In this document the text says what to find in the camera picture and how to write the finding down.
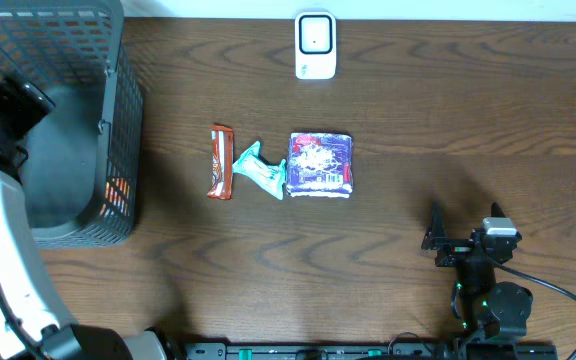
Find purple tissue pack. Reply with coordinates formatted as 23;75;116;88
286;132;353;198

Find teal wet wipe packet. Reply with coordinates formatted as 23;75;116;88
233;141;287;200

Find red-brown chocolate bar wrapper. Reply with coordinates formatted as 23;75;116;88
207;125;234;200

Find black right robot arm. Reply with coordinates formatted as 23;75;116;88
421;203;533;342

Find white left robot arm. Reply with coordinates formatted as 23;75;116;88
0;74;131;359

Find white barcode scanner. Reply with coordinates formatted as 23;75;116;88
294;11;337;80

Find grey plastic mesh basket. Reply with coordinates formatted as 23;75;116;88
0;0;143;248

